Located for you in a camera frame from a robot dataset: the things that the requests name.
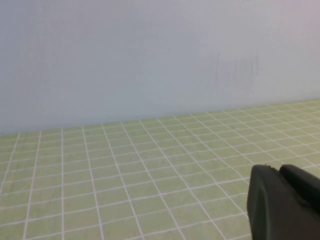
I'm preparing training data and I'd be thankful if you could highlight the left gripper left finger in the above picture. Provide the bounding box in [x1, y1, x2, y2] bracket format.
[246, 163, 320, 240]

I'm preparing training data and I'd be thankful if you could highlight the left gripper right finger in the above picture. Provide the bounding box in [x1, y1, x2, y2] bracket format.
[279, 163, 320, 213]

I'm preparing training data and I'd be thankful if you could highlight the green checkered tablecloth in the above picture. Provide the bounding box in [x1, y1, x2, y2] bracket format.
[0, 98, 320, 240]

